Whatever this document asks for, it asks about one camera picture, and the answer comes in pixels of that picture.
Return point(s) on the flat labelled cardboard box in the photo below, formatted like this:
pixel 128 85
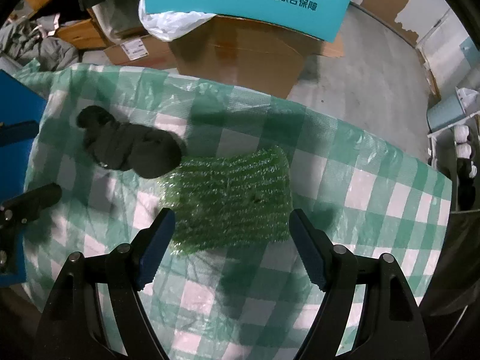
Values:
pixel 143 52

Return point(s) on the blue cardboard storage box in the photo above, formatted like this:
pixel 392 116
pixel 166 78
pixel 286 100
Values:
pixel 18 104

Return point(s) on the brown cardboard box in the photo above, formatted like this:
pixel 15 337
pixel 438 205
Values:
pixel 248 53

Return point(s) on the wooden louvered cabinet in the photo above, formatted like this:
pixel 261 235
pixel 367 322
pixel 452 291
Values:
pixel 76 25

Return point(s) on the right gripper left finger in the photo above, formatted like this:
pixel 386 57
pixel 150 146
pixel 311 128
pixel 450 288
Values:
pixel 71 324

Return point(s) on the light blue trash bin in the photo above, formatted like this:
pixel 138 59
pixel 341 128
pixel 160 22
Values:
pixel 460 104

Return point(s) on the white plastic bag under box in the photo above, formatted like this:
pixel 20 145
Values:
pixel 171 25

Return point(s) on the grey clothes pile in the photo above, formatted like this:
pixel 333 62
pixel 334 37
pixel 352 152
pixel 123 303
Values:
pixel 22 41

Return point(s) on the black sock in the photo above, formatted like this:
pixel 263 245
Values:
pixel 148 151

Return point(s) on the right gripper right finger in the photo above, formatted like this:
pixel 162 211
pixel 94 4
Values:
pixel 390 326

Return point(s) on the metal shoe rack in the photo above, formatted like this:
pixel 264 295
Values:
pixel 454 151

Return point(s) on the green sparkly cloth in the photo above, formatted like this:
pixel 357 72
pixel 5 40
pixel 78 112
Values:
pixel 227 202

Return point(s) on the green white checkered tablecloth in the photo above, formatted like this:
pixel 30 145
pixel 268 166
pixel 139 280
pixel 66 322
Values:
pixel 252 302

